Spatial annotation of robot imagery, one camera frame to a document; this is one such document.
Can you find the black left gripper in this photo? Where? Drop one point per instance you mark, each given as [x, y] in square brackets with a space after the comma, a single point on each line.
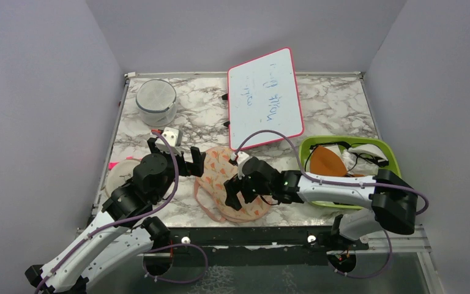
[196, 168]

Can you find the pink framed whiteboard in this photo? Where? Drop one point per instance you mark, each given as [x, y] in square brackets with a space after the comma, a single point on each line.
[263, 101]

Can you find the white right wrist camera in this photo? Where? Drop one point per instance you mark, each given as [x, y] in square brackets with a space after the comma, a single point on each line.
[238, 160]

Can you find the beige cylindrical mesh laundry bag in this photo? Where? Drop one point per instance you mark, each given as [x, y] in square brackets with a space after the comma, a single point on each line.
[118, 176]

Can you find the green plastic tray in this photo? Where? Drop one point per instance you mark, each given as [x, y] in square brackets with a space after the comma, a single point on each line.
[306, 147]

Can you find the floral mesh laundry bag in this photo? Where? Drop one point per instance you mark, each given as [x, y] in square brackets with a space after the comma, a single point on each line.
[210, 193]

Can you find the pink sticky note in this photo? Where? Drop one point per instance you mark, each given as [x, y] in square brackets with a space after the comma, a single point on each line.
[130, 159]

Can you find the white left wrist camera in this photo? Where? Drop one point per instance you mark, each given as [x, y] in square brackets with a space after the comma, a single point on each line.
[174, 139]

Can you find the orange bra with black straps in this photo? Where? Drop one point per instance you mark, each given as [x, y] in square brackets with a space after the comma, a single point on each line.
[327, 160]

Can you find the white bra in tray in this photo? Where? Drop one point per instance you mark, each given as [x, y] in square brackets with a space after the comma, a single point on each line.
[368, 153]

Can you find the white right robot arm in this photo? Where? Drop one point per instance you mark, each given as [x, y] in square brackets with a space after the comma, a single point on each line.
[386, 202]

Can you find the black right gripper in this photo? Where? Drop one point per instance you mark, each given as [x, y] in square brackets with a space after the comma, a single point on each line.
[233, 186]

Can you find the black mounting rail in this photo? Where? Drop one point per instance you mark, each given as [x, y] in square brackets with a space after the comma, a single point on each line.
[251, 246]

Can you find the white cylindrical mesh bag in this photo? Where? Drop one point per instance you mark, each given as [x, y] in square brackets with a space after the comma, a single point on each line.
[157, 102]

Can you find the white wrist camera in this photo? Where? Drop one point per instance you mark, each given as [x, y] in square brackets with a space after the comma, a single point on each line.
[238, 160]
[174, 139]

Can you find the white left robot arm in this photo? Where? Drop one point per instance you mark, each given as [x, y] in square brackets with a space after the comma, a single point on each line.
[125, 226]

